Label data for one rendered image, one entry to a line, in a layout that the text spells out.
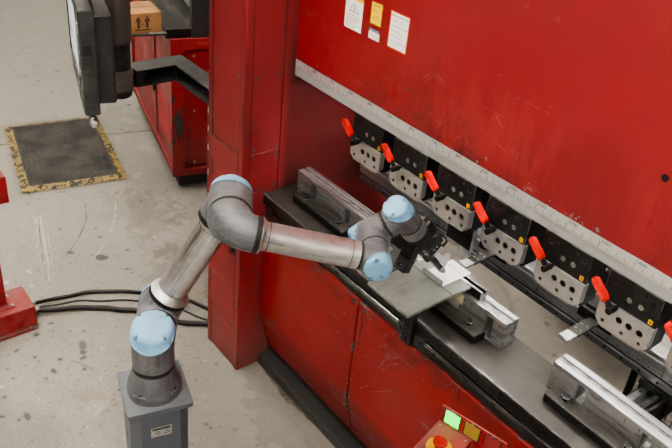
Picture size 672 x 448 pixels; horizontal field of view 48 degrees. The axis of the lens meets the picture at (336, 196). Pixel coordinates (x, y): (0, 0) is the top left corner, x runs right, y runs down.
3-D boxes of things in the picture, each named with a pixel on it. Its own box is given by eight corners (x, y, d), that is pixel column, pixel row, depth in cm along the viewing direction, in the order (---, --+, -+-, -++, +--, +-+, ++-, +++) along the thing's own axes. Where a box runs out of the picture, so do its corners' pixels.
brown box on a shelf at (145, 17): (107, 19, 412) (105, -4, 405) (155, 17, 421) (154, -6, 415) (116, 37, 389) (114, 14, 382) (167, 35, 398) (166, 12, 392)
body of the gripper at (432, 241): (449, 243, 222) (436, 224, 213) (430, 265, 222) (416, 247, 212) (431, 230, 227) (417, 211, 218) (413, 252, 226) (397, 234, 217)
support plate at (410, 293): (367, 285, 229) (367, 282, 228) (429, 259, 243) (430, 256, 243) (407, 318, 217) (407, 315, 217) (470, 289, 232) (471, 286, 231)
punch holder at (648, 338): (592, 320, 194) (610, 268, 186) (611, 309, 199) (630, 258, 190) (643, 355, 184) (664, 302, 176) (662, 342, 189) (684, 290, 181)
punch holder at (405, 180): (387, 182, 246) (394, 136, 238) (407, 176, 251) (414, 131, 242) (419, 203, 236) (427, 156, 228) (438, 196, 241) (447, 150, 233)
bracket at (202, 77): (126, 79, 306) (126, 62, 303) (181, 69, 320) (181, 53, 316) (173, 117, 280) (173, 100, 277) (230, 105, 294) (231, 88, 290)
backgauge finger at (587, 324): (544, 331, 219) (548, 317, 216) (598, 301, 233) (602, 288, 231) (578, 355, 211) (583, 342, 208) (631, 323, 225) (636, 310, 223)
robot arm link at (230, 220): (210, 217, 181) (401, 256, 193) (212, 193, 191) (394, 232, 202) (199, 256, 187) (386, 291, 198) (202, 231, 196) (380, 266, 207)
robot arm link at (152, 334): (127, 376, 204) (125, 338, 197) (134, 342, 215) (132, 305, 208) (173, 376, 205) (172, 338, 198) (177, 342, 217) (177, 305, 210)
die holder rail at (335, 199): (296, 191, 295) (298, 169, 290) (309, 187, 298) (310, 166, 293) (380, 256, 262) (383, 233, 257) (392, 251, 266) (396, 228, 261)
